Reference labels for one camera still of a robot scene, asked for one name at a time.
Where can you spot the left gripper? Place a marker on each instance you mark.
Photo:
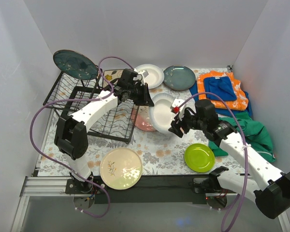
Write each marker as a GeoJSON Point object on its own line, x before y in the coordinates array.
{"type": "Point", "coordinates": [145, 94]}

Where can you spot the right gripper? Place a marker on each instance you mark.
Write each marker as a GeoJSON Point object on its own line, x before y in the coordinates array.
{"type": "Point", "coordinates": [181, 125]}

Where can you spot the white bowl plate front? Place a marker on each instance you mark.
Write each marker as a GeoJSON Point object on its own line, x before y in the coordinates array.
{"type": "Point", "coordinates": [160, 114]}

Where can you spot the white bowl plate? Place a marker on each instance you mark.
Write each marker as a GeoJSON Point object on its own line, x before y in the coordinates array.
{"type": "Point", "coordinates": [156, 75]}
{"type": "Point", "coordinates": [160, 114]}

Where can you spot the black wire dish rack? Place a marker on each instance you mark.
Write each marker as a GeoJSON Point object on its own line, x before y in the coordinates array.
{"type": "Point", "coordinates": [83, 100]}

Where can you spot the cream green plate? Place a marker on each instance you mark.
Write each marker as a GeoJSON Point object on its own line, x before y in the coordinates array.
{"type": "Point", "coordinates": [121, 168]}

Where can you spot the large dark teal plate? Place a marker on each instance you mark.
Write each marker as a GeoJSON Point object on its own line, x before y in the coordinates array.
{"type": "Point", "coordinates": [75, 64]}

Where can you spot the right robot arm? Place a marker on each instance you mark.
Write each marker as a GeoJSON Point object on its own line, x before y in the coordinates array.
{"type": "Point", "coordinates": [264, 184]}

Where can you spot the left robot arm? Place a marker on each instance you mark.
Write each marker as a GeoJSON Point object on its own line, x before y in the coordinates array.
{"type": "Point", "coordinates": [71, 134]}

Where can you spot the pink cream plate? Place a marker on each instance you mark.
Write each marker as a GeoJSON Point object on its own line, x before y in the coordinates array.
{"type": "Point", "coordinates": [141, 119]}

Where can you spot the dark blue cloth underneath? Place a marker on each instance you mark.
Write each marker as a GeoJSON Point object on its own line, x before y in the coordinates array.
{"type": "Point", "coordinates": [193, 90]}

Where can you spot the lime green plate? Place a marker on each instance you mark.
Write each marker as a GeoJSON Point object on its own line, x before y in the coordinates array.
{"type": "Point", "coordinates": [199, 158]}

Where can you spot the small teal plate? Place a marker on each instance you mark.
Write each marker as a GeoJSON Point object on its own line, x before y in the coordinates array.
{"type": "Point", "coordinates": [179, 78]}

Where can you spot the square floral plate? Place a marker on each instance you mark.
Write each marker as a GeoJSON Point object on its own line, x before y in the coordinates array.
{"type": "Point", "coordinates": [111, 76]}

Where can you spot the blue folded cloth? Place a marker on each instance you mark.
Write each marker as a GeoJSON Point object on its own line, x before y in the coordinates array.
{"type": "Point", "coordinates": [220, 86]}

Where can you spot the orange floral cloth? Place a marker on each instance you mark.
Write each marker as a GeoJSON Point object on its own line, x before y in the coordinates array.
{"type": "Point", "coordinates": [240, 104]}

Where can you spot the green jacket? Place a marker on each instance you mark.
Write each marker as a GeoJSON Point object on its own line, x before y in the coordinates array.
{"type": "Point", "coordinates": [255, 133]}

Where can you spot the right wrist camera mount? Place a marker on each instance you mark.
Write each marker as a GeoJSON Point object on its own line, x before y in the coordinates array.
{"type": "Point", "coordinates": [177, 107]}

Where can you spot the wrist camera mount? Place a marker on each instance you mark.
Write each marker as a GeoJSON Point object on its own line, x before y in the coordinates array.
{"type": "Point", "coordinates": [143, 73]}
{"type": "Point", "coordinates": [177, 107]}

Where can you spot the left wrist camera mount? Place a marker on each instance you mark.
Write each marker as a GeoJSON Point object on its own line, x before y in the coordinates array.
{"type": "Point", "coordinates": [143, 73]}

